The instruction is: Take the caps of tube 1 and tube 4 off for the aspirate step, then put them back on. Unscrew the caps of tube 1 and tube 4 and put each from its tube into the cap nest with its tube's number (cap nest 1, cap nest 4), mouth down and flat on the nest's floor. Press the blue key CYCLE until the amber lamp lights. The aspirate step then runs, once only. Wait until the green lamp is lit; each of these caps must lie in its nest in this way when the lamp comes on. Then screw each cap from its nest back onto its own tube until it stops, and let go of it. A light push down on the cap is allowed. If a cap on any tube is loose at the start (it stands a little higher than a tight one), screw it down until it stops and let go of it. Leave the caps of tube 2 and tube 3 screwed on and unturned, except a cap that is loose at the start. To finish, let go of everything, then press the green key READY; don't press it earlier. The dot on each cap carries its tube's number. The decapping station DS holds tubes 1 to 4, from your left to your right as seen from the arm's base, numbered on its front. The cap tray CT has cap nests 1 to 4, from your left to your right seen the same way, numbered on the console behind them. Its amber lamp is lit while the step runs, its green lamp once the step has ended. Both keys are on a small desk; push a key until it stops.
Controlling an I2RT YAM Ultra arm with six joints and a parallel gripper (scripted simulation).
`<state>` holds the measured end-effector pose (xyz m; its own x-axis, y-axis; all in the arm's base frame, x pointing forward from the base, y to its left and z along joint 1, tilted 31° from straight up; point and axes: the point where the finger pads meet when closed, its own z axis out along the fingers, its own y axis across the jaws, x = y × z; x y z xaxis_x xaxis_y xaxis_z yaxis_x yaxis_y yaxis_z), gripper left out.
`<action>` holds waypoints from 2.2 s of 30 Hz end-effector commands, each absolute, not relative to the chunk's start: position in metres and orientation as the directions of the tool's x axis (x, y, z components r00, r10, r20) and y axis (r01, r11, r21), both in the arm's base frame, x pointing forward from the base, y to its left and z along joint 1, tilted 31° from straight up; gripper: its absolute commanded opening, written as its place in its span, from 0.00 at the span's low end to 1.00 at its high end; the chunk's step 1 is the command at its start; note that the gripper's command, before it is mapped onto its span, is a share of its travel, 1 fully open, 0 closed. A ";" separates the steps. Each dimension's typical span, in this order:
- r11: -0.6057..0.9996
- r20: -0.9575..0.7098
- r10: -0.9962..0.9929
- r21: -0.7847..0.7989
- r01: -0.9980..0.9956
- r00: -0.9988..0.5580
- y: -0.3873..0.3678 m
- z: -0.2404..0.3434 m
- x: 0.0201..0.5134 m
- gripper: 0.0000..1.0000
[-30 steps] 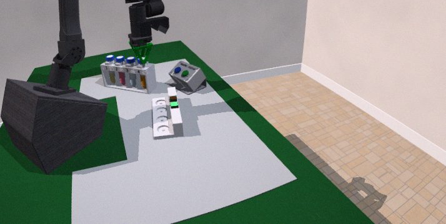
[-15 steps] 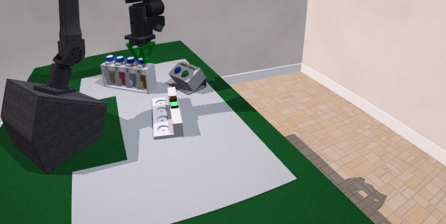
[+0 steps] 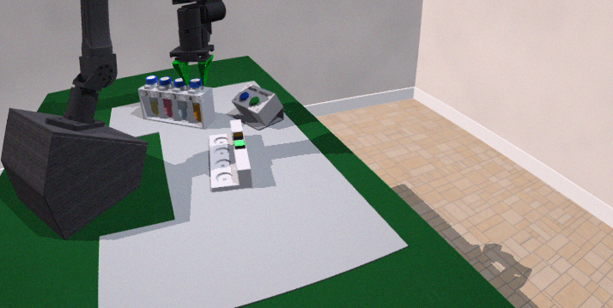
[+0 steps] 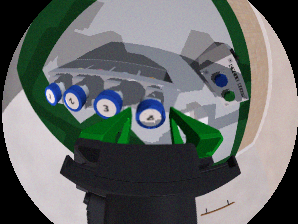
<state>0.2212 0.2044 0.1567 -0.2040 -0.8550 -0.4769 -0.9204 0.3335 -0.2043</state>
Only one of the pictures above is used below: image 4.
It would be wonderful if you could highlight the white four-tube rack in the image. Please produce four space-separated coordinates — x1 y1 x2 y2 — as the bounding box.
48 59 180 124

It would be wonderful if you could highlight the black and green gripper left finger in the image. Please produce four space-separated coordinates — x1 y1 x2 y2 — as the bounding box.
78 107 132 143

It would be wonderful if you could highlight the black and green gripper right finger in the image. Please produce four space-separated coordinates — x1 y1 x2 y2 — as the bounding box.
169 107 223 158

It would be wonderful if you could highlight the blue screw cap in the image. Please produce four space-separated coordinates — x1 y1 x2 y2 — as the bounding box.
93 90 123 119
135 99 166 129
63 85 87 112
45 83 62 106

